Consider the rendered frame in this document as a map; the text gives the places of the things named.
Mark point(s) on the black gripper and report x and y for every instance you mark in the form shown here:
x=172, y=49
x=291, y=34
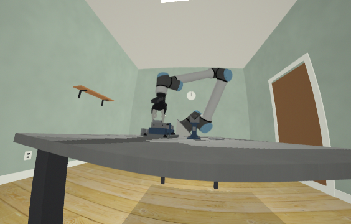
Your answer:
x=161, y=106

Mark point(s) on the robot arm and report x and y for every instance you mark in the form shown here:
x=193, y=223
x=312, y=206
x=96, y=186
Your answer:
x=164, y=81

